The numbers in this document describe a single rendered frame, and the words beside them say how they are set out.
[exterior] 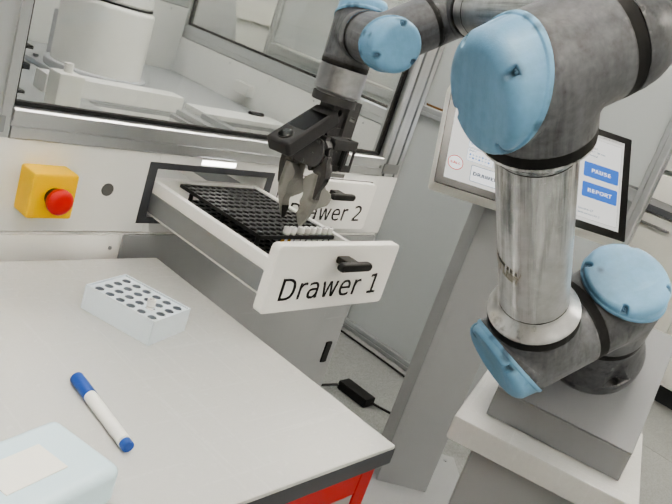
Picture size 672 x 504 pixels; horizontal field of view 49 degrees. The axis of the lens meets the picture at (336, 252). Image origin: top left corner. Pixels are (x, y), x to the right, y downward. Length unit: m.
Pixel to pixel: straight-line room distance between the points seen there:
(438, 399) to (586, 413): 1.03
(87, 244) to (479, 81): 0.79
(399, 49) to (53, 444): 0.65
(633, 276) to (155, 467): 0.63
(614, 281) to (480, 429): 0.30
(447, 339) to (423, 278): 0.99
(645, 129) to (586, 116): 1.95
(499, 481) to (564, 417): 0.15
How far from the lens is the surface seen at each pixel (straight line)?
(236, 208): 1.25
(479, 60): 0.68
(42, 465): 0.72
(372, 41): 1.01
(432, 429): 2.20
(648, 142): 2.64
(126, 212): 1.29
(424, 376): 2.11
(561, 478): 1.14
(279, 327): 1.69
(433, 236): 3.01
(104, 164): 1.23
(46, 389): 0.91
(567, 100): 0.68
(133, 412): 0.89
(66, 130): 1.19
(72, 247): 1.27
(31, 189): 1.14
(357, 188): 1.64
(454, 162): 1.85
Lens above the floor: 1.24
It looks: 17 degrees down
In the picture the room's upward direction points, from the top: 19 degrees clockwise
